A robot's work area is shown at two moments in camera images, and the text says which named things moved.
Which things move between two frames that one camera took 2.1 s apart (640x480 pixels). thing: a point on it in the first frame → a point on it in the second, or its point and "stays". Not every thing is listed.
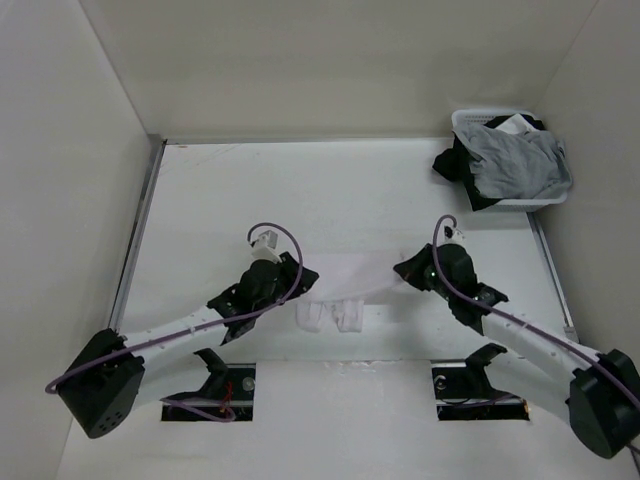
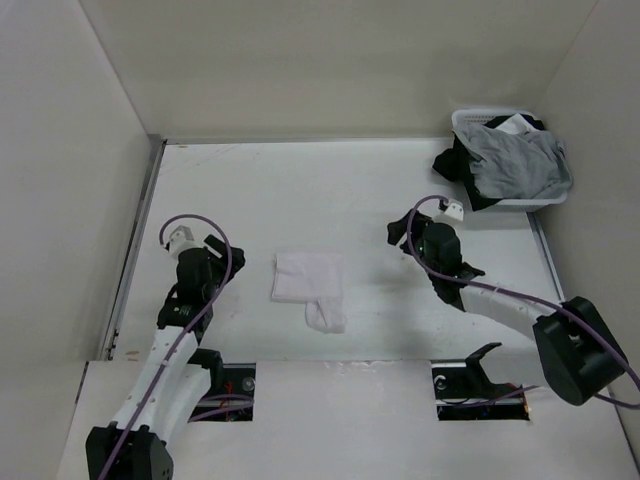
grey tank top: (526, 165) stays
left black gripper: (290, 269) → (221, 251)
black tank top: (458, 162) stays
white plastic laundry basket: (479, 116) stays
